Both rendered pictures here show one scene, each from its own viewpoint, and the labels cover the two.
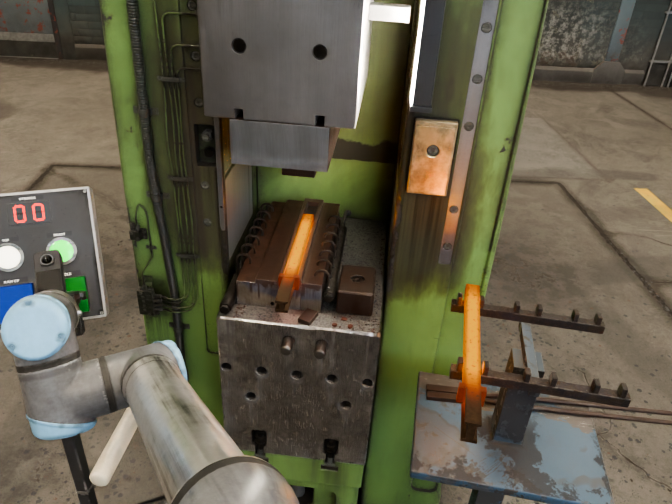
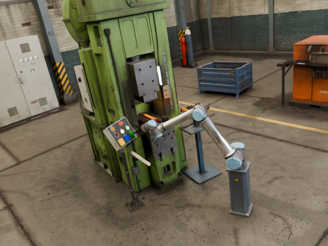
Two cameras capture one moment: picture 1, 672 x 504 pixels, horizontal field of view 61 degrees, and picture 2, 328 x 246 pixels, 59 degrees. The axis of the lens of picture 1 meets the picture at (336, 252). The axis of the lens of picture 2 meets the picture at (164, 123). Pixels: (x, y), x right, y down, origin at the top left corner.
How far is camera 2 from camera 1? 2.80 m
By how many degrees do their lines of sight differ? 32
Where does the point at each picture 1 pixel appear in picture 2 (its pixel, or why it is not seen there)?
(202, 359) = (138, 151)
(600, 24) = not seen: hidden behind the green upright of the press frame
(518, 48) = (171, 71)
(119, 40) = (116, 92)
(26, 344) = (153, 124)
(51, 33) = not seen: outside the picture
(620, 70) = not seen: hidden behind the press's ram
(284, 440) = (164, 153)
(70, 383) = (158, 129)
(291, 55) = (149, 82)
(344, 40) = (155, 78)
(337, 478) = (174, 156)
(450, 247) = (172, 105)
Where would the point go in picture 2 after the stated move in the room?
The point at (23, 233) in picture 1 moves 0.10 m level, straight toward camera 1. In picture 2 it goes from (121, 127) to (129, 127)
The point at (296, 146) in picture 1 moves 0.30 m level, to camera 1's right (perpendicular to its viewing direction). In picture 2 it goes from (153, 95) to (171, 89)
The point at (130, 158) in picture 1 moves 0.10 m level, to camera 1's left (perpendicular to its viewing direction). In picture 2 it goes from (120, 112) to (113, 115)
